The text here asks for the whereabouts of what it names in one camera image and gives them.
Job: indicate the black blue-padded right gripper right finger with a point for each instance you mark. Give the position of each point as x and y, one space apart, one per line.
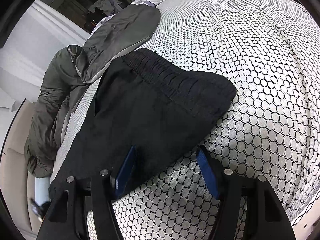
265 215

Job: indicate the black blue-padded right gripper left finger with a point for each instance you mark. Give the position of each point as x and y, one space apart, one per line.
66 217

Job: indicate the black pants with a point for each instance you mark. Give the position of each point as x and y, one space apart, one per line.
144 102

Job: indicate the light blue pillow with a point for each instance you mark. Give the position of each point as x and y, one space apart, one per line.
42 190

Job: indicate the beige upholstered headboard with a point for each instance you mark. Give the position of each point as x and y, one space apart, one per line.
17 184

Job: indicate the grey-green duvet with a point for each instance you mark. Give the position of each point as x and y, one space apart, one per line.
71 72

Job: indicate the white honeycomb-pattern bed sheet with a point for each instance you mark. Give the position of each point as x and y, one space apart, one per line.
269 49

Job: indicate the dark clothes heap in background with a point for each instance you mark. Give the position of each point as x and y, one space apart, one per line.
108 7

